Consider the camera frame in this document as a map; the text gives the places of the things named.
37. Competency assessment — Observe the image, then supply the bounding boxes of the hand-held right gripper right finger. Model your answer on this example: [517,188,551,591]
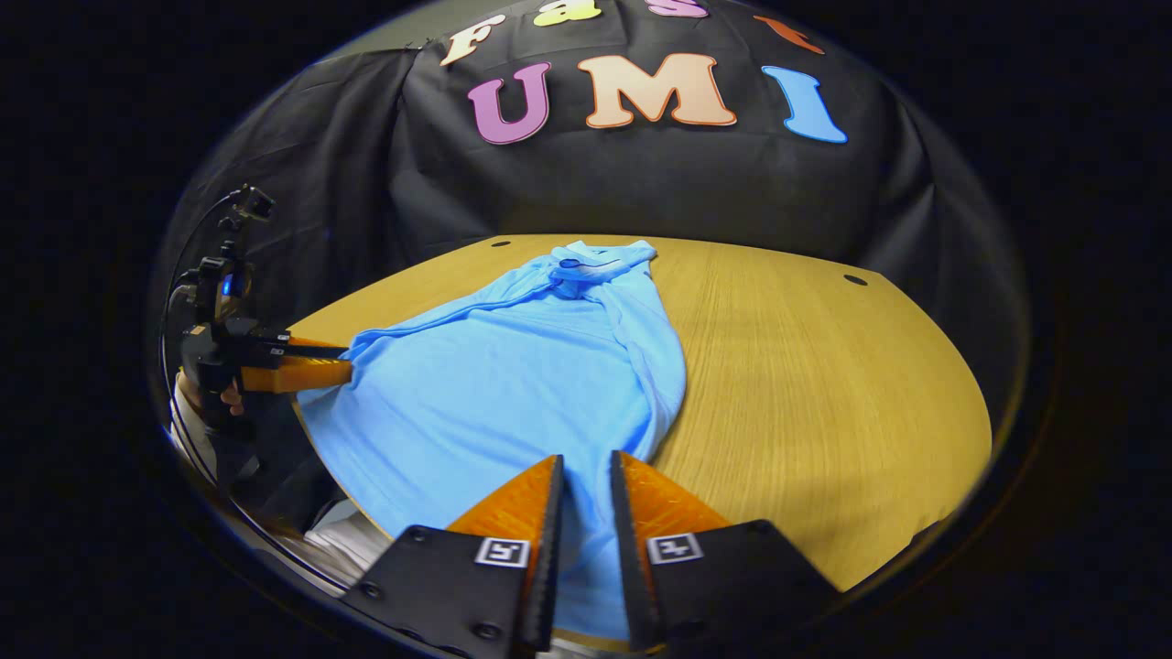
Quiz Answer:
[611,450,840,654]

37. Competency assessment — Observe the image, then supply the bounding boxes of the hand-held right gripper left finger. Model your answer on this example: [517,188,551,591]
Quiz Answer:
[343,455,566,659]

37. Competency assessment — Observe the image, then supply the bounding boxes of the light blue T-shirt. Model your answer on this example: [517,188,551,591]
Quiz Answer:
[298,240,688,642]

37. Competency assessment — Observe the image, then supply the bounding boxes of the person's body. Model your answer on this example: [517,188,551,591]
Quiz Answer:
[215,403,396,591]

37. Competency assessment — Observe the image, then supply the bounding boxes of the black backdrop cloth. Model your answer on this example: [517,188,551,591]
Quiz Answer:
[151,0,1031,404]

